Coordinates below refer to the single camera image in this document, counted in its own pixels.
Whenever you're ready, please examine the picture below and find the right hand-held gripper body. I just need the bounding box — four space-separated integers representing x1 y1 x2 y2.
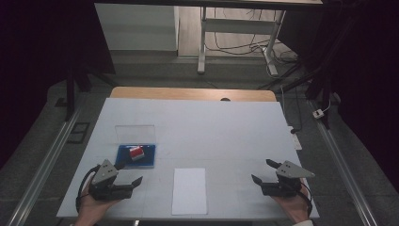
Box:
262 160 316 198

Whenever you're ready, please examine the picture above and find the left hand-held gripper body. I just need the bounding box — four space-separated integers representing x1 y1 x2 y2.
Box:
88 159 135 202

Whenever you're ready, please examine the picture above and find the red and white stamp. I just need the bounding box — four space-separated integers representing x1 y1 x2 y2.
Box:
129 145 146 162

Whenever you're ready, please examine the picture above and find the blue case with clear lid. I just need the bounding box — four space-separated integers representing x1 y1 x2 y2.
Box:
114 124 157 170

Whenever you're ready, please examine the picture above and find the white paper sheet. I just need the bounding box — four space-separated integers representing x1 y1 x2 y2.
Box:
171 168 209 217

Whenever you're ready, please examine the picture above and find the person's right hand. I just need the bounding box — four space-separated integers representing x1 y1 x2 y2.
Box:
272 181 313 224

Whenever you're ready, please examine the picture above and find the person's left hand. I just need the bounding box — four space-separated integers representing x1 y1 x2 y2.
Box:
74 193 121 226

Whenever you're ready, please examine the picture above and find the white table cover board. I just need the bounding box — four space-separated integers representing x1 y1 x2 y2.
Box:
56 97 320 219

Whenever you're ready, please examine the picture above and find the black stand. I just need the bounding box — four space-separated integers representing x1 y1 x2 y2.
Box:
64 60 118 122
257 56 334 130

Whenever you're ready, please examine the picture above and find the wooden table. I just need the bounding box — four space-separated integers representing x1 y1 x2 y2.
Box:
109 87 278 103

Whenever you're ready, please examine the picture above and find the dark curtain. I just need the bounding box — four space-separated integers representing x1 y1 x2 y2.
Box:
0 0 117 170
278 0 399 191

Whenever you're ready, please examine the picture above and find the white cabinet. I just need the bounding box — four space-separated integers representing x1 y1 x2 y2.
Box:
94 3 180 52

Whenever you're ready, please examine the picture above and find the white desk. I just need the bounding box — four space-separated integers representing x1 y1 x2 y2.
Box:
93 0 324 76

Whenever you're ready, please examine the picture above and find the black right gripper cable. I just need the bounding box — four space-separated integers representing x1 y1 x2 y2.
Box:
299 181 314 218

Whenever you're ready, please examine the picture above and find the black floor frame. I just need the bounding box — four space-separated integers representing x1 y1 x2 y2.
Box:
67 121 91 145

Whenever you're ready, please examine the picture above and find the aluminium floor rail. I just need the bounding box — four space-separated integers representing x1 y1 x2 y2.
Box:
6 106 83 226
309 100 380 226

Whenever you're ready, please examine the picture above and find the white adapter with cable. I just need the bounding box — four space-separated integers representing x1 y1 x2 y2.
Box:
311 99 332 120

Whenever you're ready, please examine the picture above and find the tangle of black floor cables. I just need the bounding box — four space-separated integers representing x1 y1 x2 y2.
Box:
205 8 299 65

